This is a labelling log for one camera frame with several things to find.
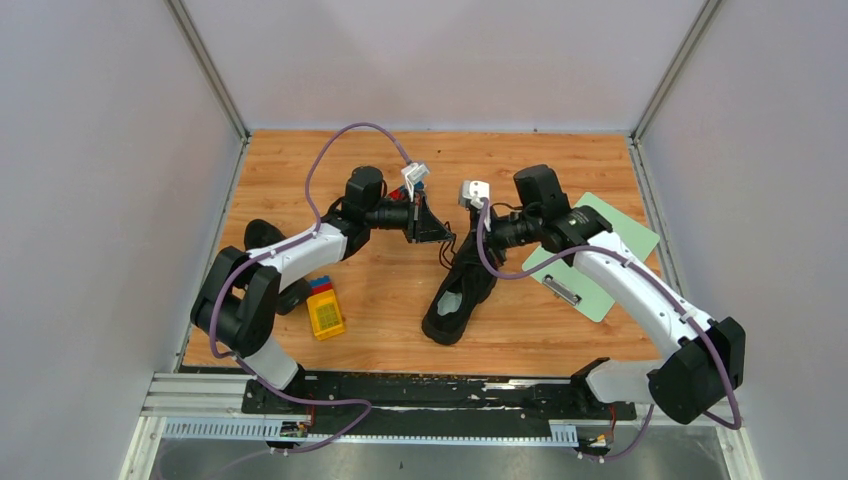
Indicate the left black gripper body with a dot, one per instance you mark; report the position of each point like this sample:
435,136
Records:
408,213

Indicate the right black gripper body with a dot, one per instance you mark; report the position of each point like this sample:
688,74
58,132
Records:
505,232

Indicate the black shoelace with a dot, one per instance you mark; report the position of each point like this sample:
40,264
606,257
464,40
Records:
456,250

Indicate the black sneaker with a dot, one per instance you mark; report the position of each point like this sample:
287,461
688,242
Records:
467,284

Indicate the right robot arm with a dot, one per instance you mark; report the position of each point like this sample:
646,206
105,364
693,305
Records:
702,358

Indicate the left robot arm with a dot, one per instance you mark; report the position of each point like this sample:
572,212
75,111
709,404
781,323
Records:
237,302

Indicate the toy brick car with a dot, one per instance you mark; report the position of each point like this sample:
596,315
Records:
404,194

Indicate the yellow toy block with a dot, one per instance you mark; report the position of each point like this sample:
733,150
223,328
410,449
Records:
324,311

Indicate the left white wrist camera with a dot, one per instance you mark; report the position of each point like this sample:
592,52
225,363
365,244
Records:
413,175

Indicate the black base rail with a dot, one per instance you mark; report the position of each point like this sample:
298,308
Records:
430,404

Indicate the white cable duct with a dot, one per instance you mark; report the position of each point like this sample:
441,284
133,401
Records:
560,434

